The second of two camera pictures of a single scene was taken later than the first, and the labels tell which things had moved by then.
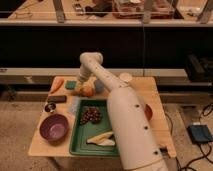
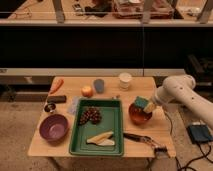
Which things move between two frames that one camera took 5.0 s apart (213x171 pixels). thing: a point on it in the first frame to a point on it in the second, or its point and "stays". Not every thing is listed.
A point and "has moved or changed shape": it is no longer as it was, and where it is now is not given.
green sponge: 70,84 has moved or changed shape
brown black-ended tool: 57,99 stays
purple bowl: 54,128 stays
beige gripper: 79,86 to 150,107
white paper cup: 125,76 stays
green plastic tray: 82,132 stays
